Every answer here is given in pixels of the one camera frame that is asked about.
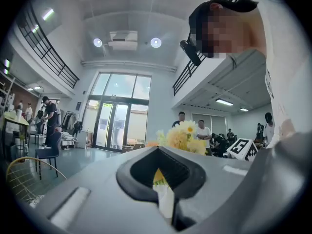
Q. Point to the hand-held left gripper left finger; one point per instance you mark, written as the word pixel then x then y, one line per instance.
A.
pixel 124 177

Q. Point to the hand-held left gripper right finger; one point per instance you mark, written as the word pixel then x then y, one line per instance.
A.
pixel 197 179

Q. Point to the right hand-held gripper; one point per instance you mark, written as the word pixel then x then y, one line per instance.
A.
pixel 243 148

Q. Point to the yellow and white flowers bouquet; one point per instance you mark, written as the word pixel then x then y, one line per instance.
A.
pixel 180 136

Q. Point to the rectangular ceiling panel light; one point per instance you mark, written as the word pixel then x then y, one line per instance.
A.
pixel 244 109
pixel 224 102

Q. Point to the glass double door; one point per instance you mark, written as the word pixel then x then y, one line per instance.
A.
pixel 113 125

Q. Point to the white cabinet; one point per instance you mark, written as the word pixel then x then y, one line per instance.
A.
pixel 84 139

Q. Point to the clothes rack with garments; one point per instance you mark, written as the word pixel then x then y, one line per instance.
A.
pixel 72 122

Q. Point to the dark blue chair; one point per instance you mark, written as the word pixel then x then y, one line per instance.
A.
pixel 48 150

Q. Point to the person's white shirt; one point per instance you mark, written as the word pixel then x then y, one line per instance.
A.
pixel 287 69

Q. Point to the black balcony railing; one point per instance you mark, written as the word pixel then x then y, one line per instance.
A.
pixel 187 74
pixel 46 47

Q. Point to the person's head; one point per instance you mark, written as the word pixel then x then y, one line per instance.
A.
pixel 234 30

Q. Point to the pale yellow table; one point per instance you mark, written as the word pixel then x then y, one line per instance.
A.
pixel 17 119

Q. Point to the white ceiling air conditioner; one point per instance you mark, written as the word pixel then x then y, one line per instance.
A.
pixel 123 40

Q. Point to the round ceiling light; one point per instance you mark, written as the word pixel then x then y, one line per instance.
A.
pixel 97 42
pixel 156 42

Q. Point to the black head-worn camera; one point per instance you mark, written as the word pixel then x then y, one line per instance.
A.
pixel 192 52

